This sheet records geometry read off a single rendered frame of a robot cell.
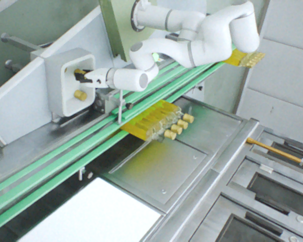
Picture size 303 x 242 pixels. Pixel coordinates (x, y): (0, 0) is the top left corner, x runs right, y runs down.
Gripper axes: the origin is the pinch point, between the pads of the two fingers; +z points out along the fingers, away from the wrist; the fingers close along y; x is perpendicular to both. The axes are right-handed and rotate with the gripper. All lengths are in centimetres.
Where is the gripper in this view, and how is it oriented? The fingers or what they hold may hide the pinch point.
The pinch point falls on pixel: (82, 75)
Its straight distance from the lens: 124.8
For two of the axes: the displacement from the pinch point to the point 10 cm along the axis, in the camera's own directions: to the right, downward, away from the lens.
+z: -8.3, -1.5, 5.4
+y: 5.5, -4.0, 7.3
